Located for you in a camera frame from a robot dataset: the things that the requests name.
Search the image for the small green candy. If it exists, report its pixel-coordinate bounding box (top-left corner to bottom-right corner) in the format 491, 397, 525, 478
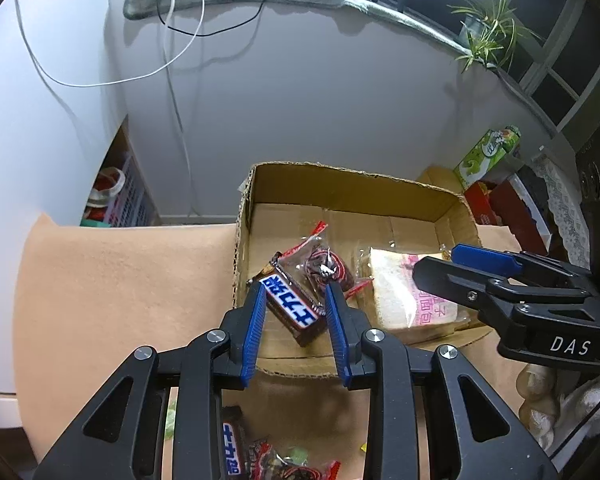
280, 447, 311, 466

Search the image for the clear red-edged snack packet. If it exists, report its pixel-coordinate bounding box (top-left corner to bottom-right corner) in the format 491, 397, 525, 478
305, 247, 375, 303
272, 220, 329, 283

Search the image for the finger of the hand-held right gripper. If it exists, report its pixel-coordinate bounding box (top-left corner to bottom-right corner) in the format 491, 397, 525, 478
452, 243, 595, 291
412, 255, 600, 370

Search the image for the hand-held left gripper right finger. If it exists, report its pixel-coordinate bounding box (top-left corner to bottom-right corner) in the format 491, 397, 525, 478
324, 280, 561, 480

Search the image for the wrapped sliced bread packet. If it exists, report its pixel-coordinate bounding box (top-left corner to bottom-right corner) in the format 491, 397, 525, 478
352, 245, 481, 343

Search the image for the lavender plastic basket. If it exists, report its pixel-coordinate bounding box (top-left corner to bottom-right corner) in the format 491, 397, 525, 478
102, 152, 153, 226

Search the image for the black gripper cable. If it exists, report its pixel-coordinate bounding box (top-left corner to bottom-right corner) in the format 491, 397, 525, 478
550, 385, 600, 466

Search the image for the red box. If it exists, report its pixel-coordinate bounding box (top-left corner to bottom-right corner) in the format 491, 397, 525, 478
462, 180, 503, 226

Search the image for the potted spider plant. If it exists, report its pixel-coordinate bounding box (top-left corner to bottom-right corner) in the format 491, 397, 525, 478
445, 0, 543, 73

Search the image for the brown chocolate bar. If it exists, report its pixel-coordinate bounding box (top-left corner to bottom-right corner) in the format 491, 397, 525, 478
220, 405, 253, 480
247, 260, 328, 347

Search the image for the dark box with white edge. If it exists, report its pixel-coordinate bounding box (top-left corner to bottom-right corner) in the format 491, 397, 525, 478
487, 167, 553, 256

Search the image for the plain cardboard box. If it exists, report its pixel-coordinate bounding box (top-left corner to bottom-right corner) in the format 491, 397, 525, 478
415, 165, 463, 193

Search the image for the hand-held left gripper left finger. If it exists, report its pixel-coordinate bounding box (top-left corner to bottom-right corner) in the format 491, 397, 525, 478
32, 280, 268, 480

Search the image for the person's right hand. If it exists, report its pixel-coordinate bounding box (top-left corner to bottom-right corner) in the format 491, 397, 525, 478
516, 364, 562, 452

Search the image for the green drink carton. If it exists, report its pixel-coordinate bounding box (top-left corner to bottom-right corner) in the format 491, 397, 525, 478
452, 125, 523, 193

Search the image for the white cable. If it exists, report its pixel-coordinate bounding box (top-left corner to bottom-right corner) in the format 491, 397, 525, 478
157, 0, 193, 216
12, 0, 206, 88

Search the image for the window with white frame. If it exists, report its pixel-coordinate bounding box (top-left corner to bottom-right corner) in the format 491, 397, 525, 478
200, 0, 600, 126

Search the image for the peach felt mat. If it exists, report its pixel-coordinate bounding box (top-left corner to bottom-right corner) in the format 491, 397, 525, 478
17, 212, 561, 480

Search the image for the white lace cloth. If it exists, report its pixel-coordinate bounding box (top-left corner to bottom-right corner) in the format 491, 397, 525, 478
530, 152, 593, 266

